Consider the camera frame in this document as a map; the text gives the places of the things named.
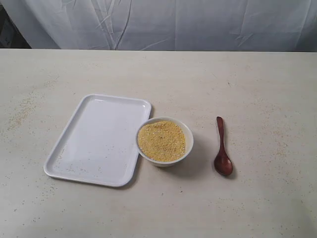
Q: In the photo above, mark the dark wooden spoon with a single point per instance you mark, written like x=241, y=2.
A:
x=222, y=163

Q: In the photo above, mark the white rectangular plastic tray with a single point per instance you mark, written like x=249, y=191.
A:
x=98, y=144

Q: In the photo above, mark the yellow millet grain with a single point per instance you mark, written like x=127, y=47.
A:
x=162, y=141

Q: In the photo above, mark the white ceramic bowl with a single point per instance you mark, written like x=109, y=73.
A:
x=189, y=140

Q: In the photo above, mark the white backdrop cloth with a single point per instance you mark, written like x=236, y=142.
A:
x=167, y=25

